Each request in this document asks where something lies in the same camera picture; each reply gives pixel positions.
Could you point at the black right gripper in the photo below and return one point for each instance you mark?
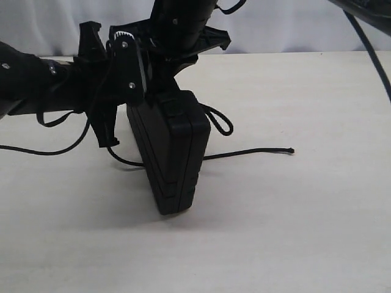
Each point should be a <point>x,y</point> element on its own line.
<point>168,47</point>

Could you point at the black plastic carry case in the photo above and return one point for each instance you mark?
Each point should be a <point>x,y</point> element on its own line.
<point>171,131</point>

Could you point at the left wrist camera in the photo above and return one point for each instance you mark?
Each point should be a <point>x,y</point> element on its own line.
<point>129,69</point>

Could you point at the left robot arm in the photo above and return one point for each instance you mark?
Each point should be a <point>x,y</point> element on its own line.
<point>53,90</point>

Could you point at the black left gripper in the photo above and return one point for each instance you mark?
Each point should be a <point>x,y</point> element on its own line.
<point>95,62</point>

